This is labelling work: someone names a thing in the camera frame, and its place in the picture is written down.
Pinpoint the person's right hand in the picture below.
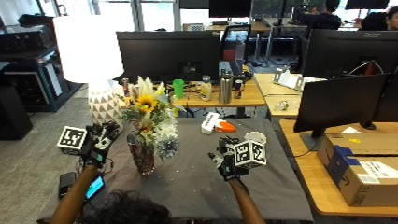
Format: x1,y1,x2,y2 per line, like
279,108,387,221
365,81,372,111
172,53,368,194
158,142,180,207
208,136,251,182

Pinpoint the person's left hand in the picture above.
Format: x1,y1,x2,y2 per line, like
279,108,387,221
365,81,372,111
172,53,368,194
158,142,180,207
82,120,123,168

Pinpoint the white marker cube, right glove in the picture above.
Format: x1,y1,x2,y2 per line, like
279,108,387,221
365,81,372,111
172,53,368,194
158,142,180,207
233,140,269,170

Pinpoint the white marker cube, glove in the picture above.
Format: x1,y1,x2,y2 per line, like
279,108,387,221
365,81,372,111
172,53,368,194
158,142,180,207
233,140,269,170
56,125,88,156

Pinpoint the white and orange glue gun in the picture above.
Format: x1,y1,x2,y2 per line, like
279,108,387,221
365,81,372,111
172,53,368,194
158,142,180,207
200,111,237,135

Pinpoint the white marker cube, left glove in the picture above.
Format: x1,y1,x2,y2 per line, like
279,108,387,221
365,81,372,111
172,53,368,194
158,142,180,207
56,125,88,156

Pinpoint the triangle patterned lamp base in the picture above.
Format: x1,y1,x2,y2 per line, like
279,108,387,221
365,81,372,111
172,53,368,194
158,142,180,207
87,79,126,133

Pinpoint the grey table cloth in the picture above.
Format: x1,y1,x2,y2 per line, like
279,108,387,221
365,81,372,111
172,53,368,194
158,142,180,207
36,117,315,224

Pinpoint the dark patterned glass vase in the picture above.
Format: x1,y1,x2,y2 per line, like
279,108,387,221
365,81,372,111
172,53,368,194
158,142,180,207
126,130,158,177

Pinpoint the sunflower and white flower bouquet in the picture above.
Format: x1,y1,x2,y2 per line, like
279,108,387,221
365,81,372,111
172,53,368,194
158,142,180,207
118,76,184,161

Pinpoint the wooden desk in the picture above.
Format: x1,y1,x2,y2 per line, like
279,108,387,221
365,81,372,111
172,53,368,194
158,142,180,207
253,72,329,119
277,119,398,218
170,78,267,119

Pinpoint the blue and silver drink can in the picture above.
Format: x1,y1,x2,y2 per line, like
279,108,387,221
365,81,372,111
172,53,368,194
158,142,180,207
233,78,245,100

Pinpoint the stainless steel bottle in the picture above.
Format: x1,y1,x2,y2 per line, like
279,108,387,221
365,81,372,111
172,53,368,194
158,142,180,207
219,69,236,105

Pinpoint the small shiny object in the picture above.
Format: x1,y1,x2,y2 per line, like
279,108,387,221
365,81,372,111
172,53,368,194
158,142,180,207
275,100,292,112

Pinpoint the smartphone with lit screen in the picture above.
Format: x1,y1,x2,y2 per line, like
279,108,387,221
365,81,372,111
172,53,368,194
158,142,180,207
84,175,107,202

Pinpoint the clear plastic bottle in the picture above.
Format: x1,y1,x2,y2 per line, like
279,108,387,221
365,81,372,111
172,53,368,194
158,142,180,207
199,74,215,103

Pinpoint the black power bank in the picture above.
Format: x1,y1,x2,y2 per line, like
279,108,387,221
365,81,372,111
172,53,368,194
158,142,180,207
58,171,79,201

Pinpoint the green plastic cup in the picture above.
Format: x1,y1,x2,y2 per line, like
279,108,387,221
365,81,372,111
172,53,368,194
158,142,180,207
172,78,187,100

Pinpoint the black bin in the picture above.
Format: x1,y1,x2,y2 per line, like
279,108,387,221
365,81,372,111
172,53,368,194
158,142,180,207
0,85,35,141

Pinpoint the white device on desk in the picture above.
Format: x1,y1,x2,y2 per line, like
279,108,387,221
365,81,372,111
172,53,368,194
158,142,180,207
272,66,309,92

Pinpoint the black equipment rack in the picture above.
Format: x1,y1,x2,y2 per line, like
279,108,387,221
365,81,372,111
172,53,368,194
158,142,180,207
0,13,72,113

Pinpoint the white lampshade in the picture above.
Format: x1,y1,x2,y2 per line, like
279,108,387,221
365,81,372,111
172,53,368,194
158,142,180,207
52,14,126,85

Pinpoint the black computer monitor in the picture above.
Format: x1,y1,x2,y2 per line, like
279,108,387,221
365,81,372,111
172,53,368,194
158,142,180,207
115,30,222,84

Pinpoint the black monitor with stand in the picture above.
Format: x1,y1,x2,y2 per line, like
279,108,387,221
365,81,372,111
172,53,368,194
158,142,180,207
293,72,389,152

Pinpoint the black office chair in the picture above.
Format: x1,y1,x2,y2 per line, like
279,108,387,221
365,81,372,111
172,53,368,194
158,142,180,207
219,23,255,70

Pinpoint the flat cardboard box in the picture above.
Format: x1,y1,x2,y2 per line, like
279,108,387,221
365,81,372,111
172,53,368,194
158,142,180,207
316,133,398,167

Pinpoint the cardboard box with blue tape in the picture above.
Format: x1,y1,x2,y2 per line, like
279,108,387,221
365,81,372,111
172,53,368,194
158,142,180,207
325,145,398,208

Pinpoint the large black monitor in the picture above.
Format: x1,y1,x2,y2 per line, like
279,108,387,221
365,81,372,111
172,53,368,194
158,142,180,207
301,28,398,79

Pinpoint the distant black monitor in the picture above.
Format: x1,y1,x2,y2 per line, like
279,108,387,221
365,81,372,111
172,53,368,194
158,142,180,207
344,0,392,10
208,0,255,19

